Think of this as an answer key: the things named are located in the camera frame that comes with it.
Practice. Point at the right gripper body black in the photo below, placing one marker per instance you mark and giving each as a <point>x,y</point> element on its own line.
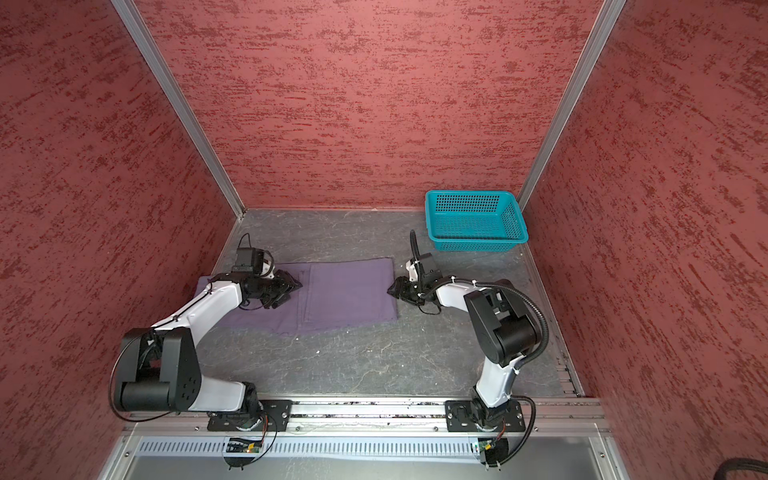
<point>412,291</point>

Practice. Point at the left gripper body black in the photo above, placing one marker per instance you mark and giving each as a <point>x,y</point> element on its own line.
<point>273,289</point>

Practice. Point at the purple trousers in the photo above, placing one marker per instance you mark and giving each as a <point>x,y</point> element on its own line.
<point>333,296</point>

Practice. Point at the teal plastic basket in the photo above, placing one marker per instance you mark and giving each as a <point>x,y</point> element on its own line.
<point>474,221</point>

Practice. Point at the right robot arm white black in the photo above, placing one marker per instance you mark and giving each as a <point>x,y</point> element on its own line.
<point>510,328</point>

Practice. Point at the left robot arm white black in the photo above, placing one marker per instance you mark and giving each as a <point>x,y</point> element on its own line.
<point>158,370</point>

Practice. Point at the left circuit board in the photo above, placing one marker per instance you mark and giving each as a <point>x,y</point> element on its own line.
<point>245,446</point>

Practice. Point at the circuit board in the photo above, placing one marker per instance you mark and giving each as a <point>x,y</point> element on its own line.
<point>492,452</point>
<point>245,446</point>

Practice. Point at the right circuit board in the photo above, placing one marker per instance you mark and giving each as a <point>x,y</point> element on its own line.
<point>492,452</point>

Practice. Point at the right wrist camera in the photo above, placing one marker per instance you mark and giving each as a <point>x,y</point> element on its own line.
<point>424,268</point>

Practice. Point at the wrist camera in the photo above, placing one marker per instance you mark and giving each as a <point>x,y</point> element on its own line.
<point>250,260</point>
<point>424,268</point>

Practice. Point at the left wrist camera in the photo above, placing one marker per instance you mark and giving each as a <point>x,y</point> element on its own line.
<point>250,260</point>

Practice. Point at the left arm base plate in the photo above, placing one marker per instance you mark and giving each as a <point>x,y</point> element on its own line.
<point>273,415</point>

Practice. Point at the aluminium front rail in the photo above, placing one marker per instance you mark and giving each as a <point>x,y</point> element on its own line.
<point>425,417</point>

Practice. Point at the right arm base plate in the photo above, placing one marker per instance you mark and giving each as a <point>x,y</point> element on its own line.
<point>459,415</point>

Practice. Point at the white vented cable duct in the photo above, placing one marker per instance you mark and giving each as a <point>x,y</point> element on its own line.
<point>461,450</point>

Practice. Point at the left corner aluminium post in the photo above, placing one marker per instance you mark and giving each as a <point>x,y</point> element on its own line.
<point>134,23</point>

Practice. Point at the corner aluminium post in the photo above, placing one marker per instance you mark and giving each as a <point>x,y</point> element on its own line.
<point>599,34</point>
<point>134,23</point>

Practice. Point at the right corner aluminium post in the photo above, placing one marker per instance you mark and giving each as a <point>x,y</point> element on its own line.
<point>599,34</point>

